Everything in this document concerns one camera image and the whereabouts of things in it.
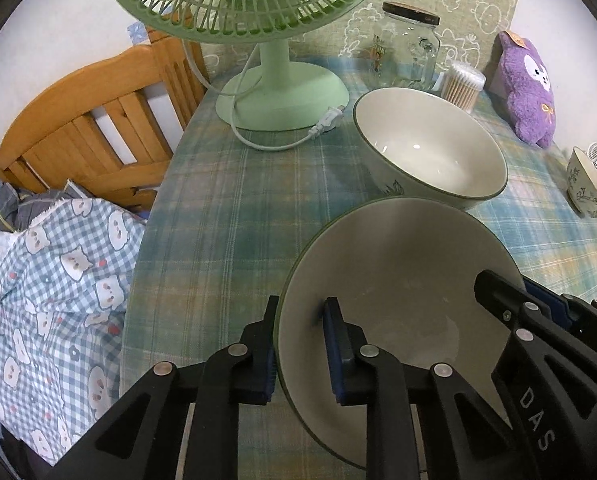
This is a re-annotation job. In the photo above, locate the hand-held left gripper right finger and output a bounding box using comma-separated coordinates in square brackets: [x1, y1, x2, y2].
[323, 297, 524, 480]

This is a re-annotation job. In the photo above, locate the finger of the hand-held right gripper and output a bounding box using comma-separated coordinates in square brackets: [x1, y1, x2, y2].
[523, 277, 597, 361]
[475, 269, 597, 480]

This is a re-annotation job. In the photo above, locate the purple plush rabbit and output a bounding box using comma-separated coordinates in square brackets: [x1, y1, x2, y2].
[489, 30, 560, 149]

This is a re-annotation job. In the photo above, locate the glass jar with dark lid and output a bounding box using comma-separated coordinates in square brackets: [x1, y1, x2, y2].
[373, 2, 442, 92]

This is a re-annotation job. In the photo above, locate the green fan power cord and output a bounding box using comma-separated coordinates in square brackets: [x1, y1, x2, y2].
[181, 40, 347, 152]

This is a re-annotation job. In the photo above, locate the blue checkered printed blanket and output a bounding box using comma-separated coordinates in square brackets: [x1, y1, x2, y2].
[0, 195, 147, 466]

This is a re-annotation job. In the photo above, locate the green-rimmed floral bowl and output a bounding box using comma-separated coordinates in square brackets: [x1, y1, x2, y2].
[353, 87, 509, 212]
[566, 146, 597, 219]
[274, 196, 527, 471]

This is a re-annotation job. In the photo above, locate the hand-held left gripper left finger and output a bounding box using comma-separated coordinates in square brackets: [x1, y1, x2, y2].
[43, 295, 282, 480]

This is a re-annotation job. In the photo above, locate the blue wall sticker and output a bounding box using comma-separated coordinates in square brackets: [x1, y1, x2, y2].
[127, 22, 152, 45]

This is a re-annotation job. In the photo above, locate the cotton swab container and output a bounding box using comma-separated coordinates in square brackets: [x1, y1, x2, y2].
[441, 60, 487, 114]

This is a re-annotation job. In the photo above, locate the green plaid tablecloth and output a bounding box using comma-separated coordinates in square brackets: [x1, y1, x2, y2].
[121, 55, 597, 480]

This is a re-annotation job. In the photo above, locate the wooden bed headboard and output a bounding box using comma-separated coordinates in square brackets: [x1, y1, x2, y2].
[0, 30, 209, 213]

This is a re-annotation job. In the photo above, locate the green desk fan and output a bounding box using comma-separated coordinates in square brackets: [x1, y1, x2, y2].
[101, 0, 389, 133]

